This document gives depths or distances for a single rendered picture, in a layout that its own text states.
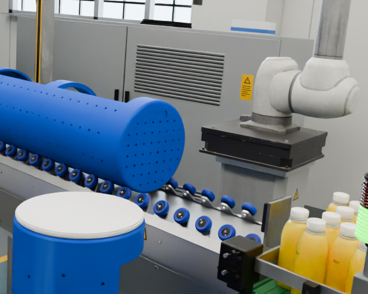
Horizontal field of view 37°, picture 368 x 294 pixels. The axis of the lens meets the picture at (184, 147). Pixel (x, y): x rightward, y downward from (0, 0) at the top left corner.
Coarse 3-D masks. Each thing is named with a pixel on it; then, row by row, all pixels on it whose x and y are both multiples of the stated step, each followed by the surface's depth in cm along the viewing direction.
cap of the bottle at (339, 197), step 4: (336, 192) 137; (340, 192) 137; (336, 196) 135; (340, 196) 134; (344, 196) 134; (348, 196) 135; (336, 200) 135; (340, 200) 134; (344, 200) 134; (348, 200) 135
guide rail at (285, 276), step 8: (256, 264) 117; (264, 264) 116; (272, 264) 115; (264, 272) 116; (272, 272) 115; (280, 272) 114; (288, 272) 112; (280, 280) 114; (288, 280) 112; (296, 280) 111; (304, 280) 110; (312, 280) 109; (296, 288) 111; (320, 288) 108; (328, 288) 107
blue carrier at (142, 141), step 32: (0, 96) 194; (32, 96) 183; (64, 96) 175; (96, 96) 169; (0, 128) 195; (32, 128) 180; (64, 128) 168; (96, 128) 159; (128, 128) 154; (160, 128) 164; (64, 160) 176; (96, 160) 161; (128, 160) 156; (160, 160) 167
